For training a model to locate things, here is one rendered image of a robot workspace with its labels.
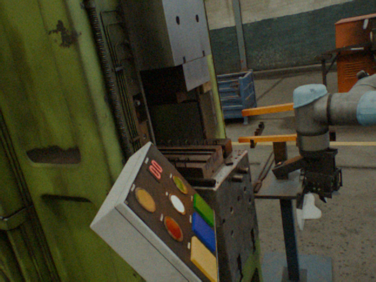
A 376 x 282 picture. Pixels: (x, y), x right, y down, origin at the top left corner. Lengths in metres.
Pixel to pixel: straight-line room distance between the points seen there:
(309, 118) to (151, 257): 0.46
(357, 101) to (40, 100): 0.96
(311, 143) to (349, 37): 3.92
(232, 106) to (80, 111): 4.24
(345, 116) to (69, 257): 1.15
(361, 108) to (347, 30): 3.94
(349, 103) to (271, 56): 8.35
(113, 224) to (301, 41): 8.46
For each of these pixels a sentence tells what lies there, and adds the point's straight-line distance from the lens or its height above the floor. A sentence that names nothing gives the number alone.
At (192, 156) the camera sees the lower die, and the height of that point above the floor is 0.99.
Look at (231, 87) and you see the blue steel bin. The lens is 5.07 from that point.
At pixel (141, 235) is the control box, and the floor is 1.13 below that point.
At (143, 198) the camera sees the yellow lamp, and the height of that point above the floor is 1.17.
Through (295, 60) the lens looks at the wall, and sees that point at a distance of 8.99.
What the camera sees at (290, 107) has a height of 1.12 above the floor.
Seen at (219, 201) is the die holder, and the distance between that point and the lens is 1.24.
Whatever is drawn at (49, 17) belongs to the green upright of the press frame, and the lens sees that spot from 1.04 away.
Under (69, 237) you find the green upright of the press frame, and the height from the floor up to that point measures 0.78.
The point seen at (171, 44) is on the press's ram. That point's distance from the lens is 1.10.
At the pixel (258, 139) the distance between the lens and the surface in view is 1.61.
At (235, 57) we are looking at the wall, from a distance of 9.42.
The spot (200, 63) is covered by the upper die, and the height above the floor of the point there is 1.34.
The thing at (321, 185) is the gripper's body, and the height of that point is 1.05.
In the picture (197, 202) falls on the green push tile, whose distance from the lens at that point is 0.88.
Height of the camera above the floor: 1.45
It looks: 17 degrees down
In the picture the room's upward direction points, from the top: 11 degrees counter-clockwise
